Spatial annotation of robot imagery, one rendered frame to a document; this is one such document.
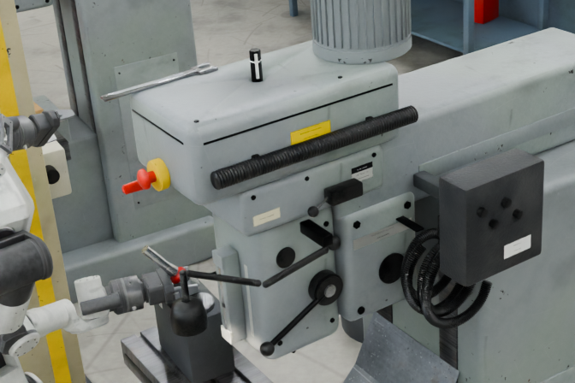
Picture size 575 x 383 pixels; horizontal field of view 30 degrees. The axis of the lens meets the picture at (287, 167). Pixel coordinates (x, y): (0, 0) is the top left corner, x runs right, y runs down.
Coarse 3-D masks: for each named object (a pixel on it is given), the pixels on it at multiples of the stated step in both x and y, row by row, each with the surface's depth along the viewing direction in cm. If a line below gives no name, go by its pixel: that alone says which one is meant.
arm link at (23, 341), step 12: (0, 312) 230; (12, 312) 230; (24, 312) 234; (0, 324) 233; (12, 324) 234; (0, 336) 236; (12, 336) 237; (24, 336) 241; (36, 336) 243; (0, 348) 239; (12, 348) 241; (24, 348) 244
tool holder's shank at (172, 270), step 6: (144, 252) 265; (150, 252) 266; (156, 252) 267; (150, 258) 267; (156, 258) 267; (162, 258) 268; (162, 264) 268; (168, 264) 269; (168, 270) 269; (174, 270) 269; (174, 276) 271
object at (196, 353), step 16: (160, 304) 278; (208, 304) 269; (160, 320) 282; (208, 320) 267; (160, 336) 286; (176, 336) 273; (192, 336) 266; (208, 336) 268; (176, 352) 277; (192, 352) 268; (208, 352) 270; (224, 352) 273; (192, 368) 270; (208, 368) 272; (224, 368) 275
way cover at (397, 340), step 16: (384, 320) 265; (368, 336) 268; (384, 336) 264; (400, 336) 260; (368, 352) 268; (384, 352) 263; (400, 352) 259; (416, 352) 255; (432, 352) 251; (352, 368) 271; (368, 368) 267; (384, 368) 262; (400, 368) 258; (416, 368) 254; (432, 368) 250; (448, 368) 246
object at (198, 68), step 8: (200, 64) 213; (208, 64) 213; (184, 72) 210; (192, 72) 210; (200, 72) 210; (208, 72) 210; (152, 80) 207; (160, 80) 207; (168, 80) 207; (128, 88) 204; (136, 88) 204; (144, 88) 204; (104, 96) 201; (112, 96) 201; (120, 96) 202
